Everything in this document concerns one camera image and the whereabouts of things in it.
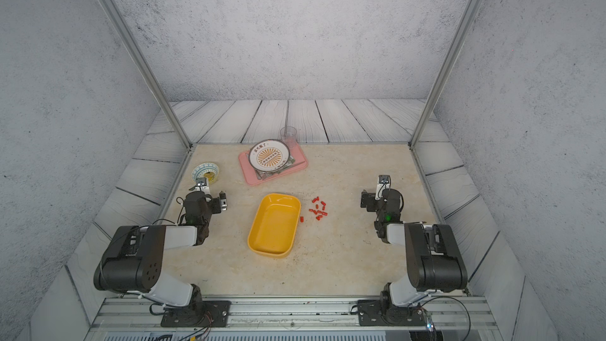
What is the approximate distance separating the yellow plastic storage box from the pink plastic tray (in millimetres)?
134

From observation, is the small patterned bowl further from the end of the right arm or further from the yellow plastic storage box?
the end of the right arm

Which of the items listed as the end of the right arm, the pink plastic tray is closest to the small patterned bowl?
the pink plastic tray

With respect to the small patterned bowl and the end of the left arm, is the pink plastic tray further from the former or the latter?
the end of the left arm

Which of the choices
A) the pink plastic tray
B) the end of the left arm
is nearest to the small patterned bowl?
the pink plastic tray

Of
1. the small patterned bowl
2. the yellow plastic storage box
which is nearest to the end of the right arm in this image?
the yellow plastic storage box

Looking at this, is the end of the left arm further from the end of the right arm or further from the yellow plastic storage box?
the end of the right arm

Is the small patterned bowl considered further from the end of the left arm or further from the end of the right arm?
the end of the right arm

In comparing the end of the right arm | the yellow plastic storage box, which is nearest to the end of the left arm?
the yellow plastic storage box

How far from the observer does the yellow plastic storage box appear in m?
0.86

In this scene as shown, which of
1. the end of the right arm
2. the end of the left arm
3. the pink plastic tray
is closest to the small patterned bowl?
the pink plastic tray

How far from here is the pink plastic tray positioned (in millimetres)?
1099
